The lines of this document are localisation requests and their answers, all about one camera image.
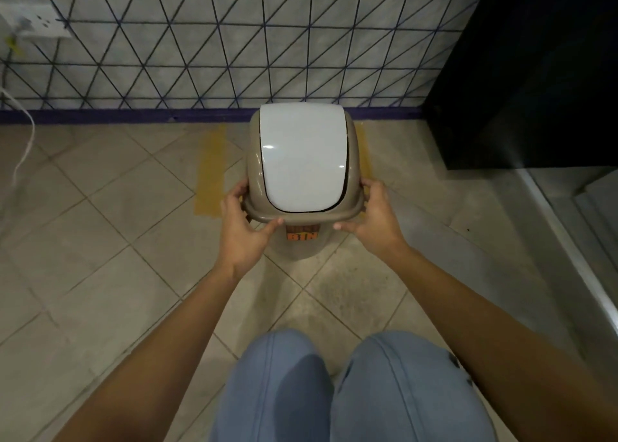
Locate person's right hand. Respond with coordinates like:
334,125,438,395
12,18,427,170
333,178,410,264

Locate person's left hand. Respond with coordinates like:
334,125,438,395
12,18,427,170
219,179,285,279

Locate beige trash bin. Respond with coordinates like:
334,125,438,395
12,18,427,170
241,105,373,262

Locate person's left forearm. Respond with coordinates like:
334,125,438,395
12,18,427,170
52,258,242,442

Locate person's right forearm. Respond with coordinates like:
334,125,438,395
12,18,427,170
384,244,618,442

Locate white swing bin lid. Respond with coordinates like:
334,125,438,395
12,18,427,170
258,102,349,214

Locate person's blue jeans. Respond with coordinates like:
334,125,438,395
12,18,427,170
208,330,498,442

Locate metal door threshold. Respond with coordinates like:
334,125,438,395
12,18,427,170
519,168,618,336

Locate black cabinet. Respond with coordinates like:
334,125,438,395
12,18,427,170
424,0,618,171

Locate white cable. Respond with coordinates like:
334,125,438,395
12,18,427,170
0,86,36,187

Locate white wall socket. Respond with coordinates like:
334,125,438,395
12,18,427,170
0,3,73,40

